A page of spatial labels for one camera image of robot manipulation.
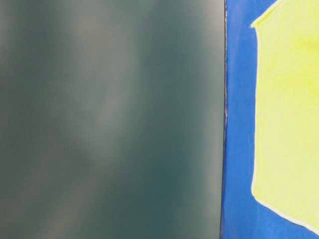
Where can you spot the yellow-green microfiber towel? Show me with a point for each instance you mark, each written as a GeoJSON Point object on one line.
{"type": "Point", "coordinates": [286, 157]}

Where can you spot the blue table cloth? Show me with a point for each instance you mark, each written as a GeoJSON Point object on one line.
{"type": "Point", "coordinates": [242, 217]}

